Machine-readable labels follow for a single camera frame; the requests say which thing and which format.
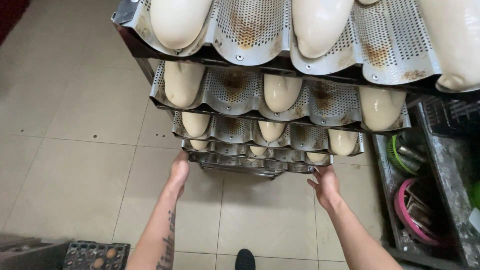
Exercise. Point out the brown egg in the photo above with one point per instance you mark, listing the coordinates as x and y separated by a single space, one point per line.
98 263
111 253

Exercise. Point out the person's left hand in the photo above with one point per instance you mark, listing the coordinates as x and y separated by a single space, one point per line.
179 172

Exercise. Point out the metal tray rack frame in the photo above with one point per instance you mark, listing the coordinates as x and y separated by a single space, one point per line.
144 67

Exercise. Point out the grey metal storage shelf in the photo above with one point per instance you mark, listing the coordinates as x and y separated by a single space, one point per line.
446 176

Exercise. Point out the person's right hand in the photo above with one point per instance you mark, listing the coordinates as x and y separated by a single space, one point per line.
328 189

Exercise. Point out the person's black shoe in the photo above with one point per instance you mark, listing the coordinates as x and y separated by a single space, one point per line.
245 260

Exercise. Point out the dark red mat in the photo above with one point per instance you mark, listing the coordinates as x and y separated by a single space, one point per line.
11 15

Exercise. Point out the pink plastic basket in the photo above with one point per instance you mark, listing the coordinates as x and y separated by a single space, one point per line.
403 210

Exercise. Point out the pale baguette dough loaves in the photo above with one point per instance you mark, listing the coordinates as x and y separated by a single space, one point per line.
180 22

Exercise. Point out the green plastic basket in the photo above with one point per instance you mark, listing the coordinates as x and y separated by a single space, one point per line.
392 153

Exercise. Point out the green plastic item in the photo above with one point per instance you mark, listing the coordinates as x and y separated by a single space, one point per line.
476 195

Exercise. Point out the white plastic container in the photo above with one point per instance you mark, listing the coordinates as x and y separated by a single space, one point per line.
475 220

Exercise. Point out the metal cylinders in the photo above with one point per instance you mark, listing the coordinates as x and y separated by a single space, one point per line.
410 155

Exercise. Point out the black plastic crate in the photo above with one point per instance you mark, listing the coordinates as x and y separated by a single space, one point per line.
453 116

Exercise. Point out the dark egg carton tray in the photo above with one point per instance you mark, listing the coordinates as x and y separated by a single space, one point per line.
80 253

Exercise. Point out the grey box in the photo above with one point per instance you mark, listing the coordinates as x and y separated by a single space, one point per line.
30 253

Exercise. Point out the perforated metal baguette tray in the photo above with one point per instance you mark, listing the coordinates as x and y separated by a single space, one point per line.
228 149
232 88
234 129
240 162
247 22

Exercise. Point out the person's left fingers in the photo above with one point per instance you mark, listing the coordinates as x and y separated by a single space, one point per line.
181 157

